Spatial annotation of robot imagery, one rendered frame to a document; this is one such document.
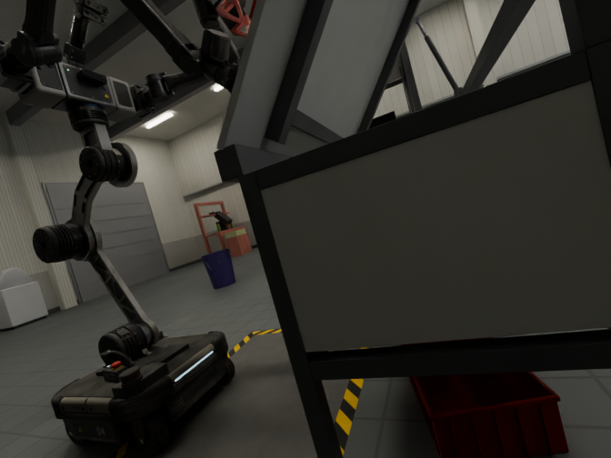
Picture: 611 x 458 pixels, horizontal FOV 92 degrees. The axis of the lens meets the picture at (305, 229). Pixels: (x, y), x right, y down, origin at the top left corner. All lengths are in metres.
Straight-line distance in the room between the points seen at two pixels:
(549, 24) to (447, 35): 2.28
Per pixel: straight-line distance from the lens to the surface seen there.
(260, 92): 0.70
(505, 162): 0.53
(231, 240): 9.95
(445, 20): 10.61
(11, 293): 9.11
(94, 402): 1.48
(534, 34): 10.58
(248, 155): 0.66
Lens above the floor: 0.69
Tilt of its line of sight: 2 degrees down
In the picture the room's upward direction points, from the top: 15 degrees counter-clockwise
